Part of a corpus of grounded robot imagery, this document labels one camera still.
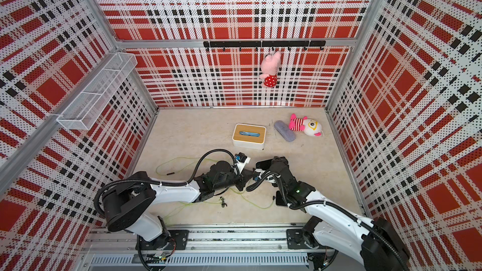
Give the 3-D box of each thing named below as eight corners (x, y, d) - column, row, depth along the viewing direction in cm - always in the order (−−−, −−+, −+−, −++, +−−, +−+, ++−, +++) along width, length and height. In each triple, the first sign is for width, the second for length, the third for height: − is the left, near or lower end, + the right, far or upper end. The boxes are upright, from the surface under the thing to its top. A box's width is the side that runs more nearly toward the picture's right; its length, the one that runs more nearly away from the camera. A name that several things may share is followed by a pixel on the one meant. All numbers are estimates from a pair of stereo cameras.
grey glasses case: (286, 144, 106) (287, 140, 103) (272, 125, 115) (273, 122, 112) (295, 140, 108) (296, 136, 105) (281, 122, 117) (282, 118, 114)
